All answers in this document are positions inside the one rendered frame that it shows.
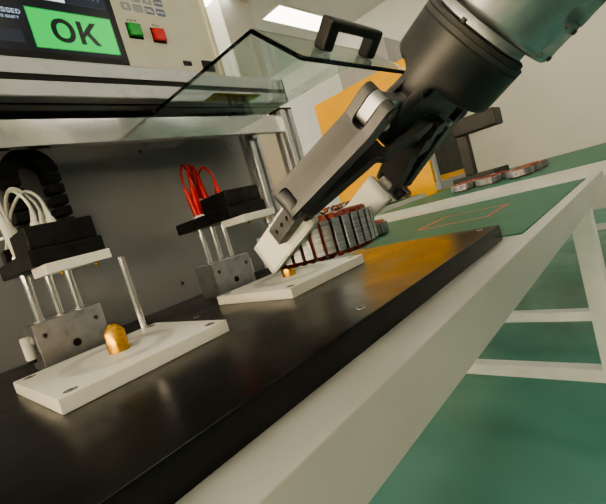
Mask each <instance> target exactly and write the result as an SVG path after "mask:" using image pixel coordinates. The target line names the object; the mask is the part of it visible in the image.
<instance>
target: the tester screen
mask: <svg viewBox="0 0 606 504"><path fill-rule="evenodd" d="M103 2H104V6H105V9H106V11H105V10H99V9H94V8H88V7H82V6H77V5H71V4H65V3H60V2H54V1H48V0H0V27H7V28H15V29H22V32H23V35H24V38H25V41H26V43H24V42H14V41H4V40H0V48H4V49H15V50H26V51H37V52H48V53H58V54H69V55H80V56H91V57H102V58H113V59H123V56H122V53H121V50H120V47H119V43H118V40H117V37H116V34H115V31H114V28H113V25H112V21H111V18H110V15H109V12H108V9H107V6H106V3H105V0H103ZM23 6H29V7H35V8H41V9H48V10H54V11H60V12H66V13H72V14H79V15H85V16H91V17H97V18H103V19H110V22H111V25H112V29H113V32H114V35H115V38H116V41H117V44H118V47H119V51H120V54H121V55H112V54H102V53H92V52H82V51H72V50H62V49H52V48H41V47H37V45H36V42H35V39H34V36H33V33H32V30H31V27H30V24H29V21H28V18H27V16H26V13H25V10H24V7H23Z"/></svg>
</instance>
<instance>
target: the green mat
mask: <svg viewBox="0 0 606 504"><path fill-rule="evenodd" d="M585 179H586V178H583V179H579V180H574V181H570V182H566V183H561V184H557V185H552V186H548V187H543V188H539V189H534V190H530V191H525V192H521V193H517V194H512V195H508V196H503V197H499V198H494V199H490V200H485V201H481V202H476V203H472V204H468V205H463V206H459V207H454V208H450V209H445V210H441V211H436V212H432V213H428V214H423V215H419V216H414V217H410V218H405V219H401V220H396V221H392V222H387V223H388V227H389V231H388V232H387V233H386V234H384V235H381V236H378V237H375V238H374V241H373V242H372V243H370V244H369V245H366V246H365V247H362V248H359V249H358V250H361V249H366V248H372V247H377V246H383V245H389V244H394V243H400V242H405V241H411V240H416V239H422V238H428V237H433V236H439V235H444V234H450V233H455V232H461V231H466V230H472V229H478V228H483V227H489V226H494V225H499V226H500V230H501V234H502V237H507V236H513V235H519V234H523V233H524V232H525V231H527V230H528V229H529V228H530V227H531V226H532V225H533V224H535V223H536V222H537V221H538V220H539V219H540V218H541V217H543V216H544V215H545V214H546V213H547V212H548V211H549V210H551V209H552V208H553V207H554V206H555V205H556V204H557V203H559V202H560V201H561V200H562V199H563V198H564V197H565V196H567V195H568V194H569V193H570V192H571V191H572V190H573V189H574V188H576V187H577V186H578V185H579V184H580V183H581V182H582V181H584V180H585ZM509 203H510V204H509ZM504 204H508V205H506V206H505V207H503V208H502V209H500V210H498V211H497V212H495V213H493V214H492V215H490V216H488V217H485V216H487V215H489V214H490V213H492V212H494V211H496V210H497V209H499V208H501V207H502V206H504ZM499 205H501V206H499ZM494 206H497V207H494ZM490 207H492V208H490ZM485 208H487V209H485ZM480 209H482V210H480ZM476 210H478V211H476ZM471 211H473V212H471ZM466 212H468V213H466ZM461 213H463V214H461ZM457 214H459V215H457ZM452 215H454V216H452ZM447 216H449V217H447ZM443 217H445V218H443ZM481 217H484V218H481ZM441 218H443V219H441ZM476 218H479V219H476ZM439 219H441V220H439ZM471 219H474V220H471ZM437 220H439V221H437ZM466 220H469V221H466ZM435 221H437V222H435ZM461 221H463V222H461ZM433 222H435V223H433ZM456 222H458V223H456ZM431 223H433V224H431ZM450 223H453V224H450ZM429 224H431V225H429ZM445 224H448V225H445ZM427 225H429V226H427ZM440 225H443V226H440ZM425 226H427V227H425ZM435 226H438V227H435ZM423 227H425V228H428V229H425V228H423ZM430 227H433V228H430ZM421 228H423V230H419V229H421ZM417 230H418V231H417Z"/></svg>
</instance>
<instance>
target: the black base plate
mask: <svg viewBox="0 0 606 504"><path fill-rule="evenodd" d="M502 240H503V238H502V234H501V230H500V226H499V225H494V226H489V227H483V228H478V229H472V230H466V231H461V232H455V233H450V234H444V235H439V236H433V237H428V238H422V239H416V240H411V241H405V242H400V243H394V244H389V245H383V246H377V247H372V248H366V249H361V250H355V251H352V252H350V253H344V254H343V255H341V256H338V255H336V256H335V257H334V258H328V257H326V259H325V260H331V259H337V258H343V257H349V256H355V255H360V254H362V255H363V259H364V263H362V264H360V265H358V266H356V267H354V268H352V269H350V270H348V271H346V272H344V273H342V274H340V275H338V276H336V277H334V278H332V279H330V280H328V281H326V282H324V283H322V284H320V285H319V286H317V287H315V288H313V289H311V290H309V291H307V292H305V293H303V294H301V295H299V296H297V297H295V298H291V299H279V300H268V301H257V302H246V303H234V304H223V305H219V303H218V300H217V298H215V299H206V300H205V299H204V297H203V294H200V295H198V296H195V297H193V298H190V299H188V300H185V301H183V302H180V303H178V304H175V305H173V306H170V307H168V308H165V309H163V310H160V311H158V312H155V313H153V314H150V315H148V316H145V319H146V322H147V325H151V324H153V323H158V322H181V321H205V320H226V321H227V324H228V327H229V331H228V332H226V333H224V334H222V335H220V336H218V337H216V338H214V339H212V340H211V341H209V342H207V343H205V344H203V345H201V346H199V347H197V348H195V349H193V350H191V351H189V352H187V353H185V354H183V355H181V356H179V357H177V358H175V359H173V360H171V361H169V362H167V363H165V364H163V365H161V366H159V367H157V368H156V369H154V370H152V371H150V372H148V373H146V374H144V375H142V376H140V377H138V378H136V379H134V380H132V381H130V382H128V383H126V384H124V385H122V386H120V387H118V388H116V389H114V390H112V391H110V392H108V393H106V394H104V395H102V396H101V397H99V398H97V399H95V400H93V401H91V402H89V403H87V404H85V405H83V406H81V407H79V408H77V409H75V410H73V411H71V412H69V413H67V414H65V415H62V414H60V413H58V412H56V411H53V410H51V409H49V408H47V407H45V406H43V405H41V404H39V403H36V402H34V401H32V400H30V399H28V398H26V397H24V396H22V395H19V394H17V393H16V390H15V387H14V385H13V382H15V381H17V380H19V379H22V378H24V377H27V376H29V375H31V374H34V373H36V372H39V371H41V370H38V369H36V367H35V365H34V364H31V365H29V363H27V364H25V365H22V366H20V367H17V368H15V369H12V370H10V371H7V372H5V373H2V374H0V504H174V503H176V502H177V501H178V500H179V499H181V498H182V497H183V496H184V495H186V494H187V493H188V492H189V491H191V490H192V489H193V488H194V487H196V486H197V485H198V484H199V483H201V482H202V481H203V480H204V479H206V478H207V477H208V476H209V475H211V474H212V473H213V472H214V471H216V470H217V469H218V468H219V467H221V466H222V465H223V464H224V463H225V462H227V461H228V460H229V459H230V458H232V457H233V456H234V455H235V454H237V453H238V452H239V451H240V450H242V449H243V448H244V447H245V446H247V445H248V444H249V443H250V442H252V441H253V440H254V439H255V438H257V437H258V436H259V435H260V434H262V433H263V432H264V431H265V430H267V429H268V428H269V427H270V426H272V425H273V424H274V423H275V422H276V421H278V420H279V419H280V418H281V417H283V416H284V415H285V414H286V413H288V412H289V411H290V410H291V409H293V408H294V407H295V406H296V405H298V404H299V403H300V402H301V401H303V400H304V399H305V398H306V397H308V396H309V395H310V394H311V393H313V392H314V391H315V390H316V389H318V388H319V387H320V386H321V385H323V384H324V383H325V382H326V381H327V380H329V379H330V378H331V377H332V376H334V375H335V374H336V373H337V372H339V371H340V370H341V369H342V368H344V367H345V366H346V365H347V364H349V363H350V362H351V361H352V360H354V359H355V358H356V357H357V356H359V355H360V354H361V353H362V352H364V351H365V350H366V349H367V348H369V347H370V346H371V345H372V344H374V343H375V342H376V341H377V340H378V339H380V338H381V337H382V336H383V335H385V334H386V333H387V332H388V331H390V330H391V329H392V328H393V327H395V326H396V325H397V324H398V323H400V322H401V321H402V320H403V319H405V318H406V317H407V316H408V315H410V314H411V313H412V312H413V311H415V310H416V309H417V308H418V307H420V306H421V305H422V304H423V303H425V302H426V301H427V300H428V299H429V298H431V297H432V296H433V295H434V294H436V293H437V292H438V291H439V290H441V289H442V288H443V287H444V286H446V285H447V284H448V283H449V282H451V281H452V280H453V279H454V278H456V277H457V276H458V275H459V274H461V273H462V272H463V271H464V270H466V269H467V268H468V267H469V266H471V265H472V264H473V263H474V262H475V261H477V260H478V259H479V258H480V257H482V256H483V255H484V254H485V253H487V252H488V251H489V250H490V249H492V248H493V247H494V246H495V245H497V244H498V243H499V242H500V241H502ZM325 260H324V261H325Z"/></svg>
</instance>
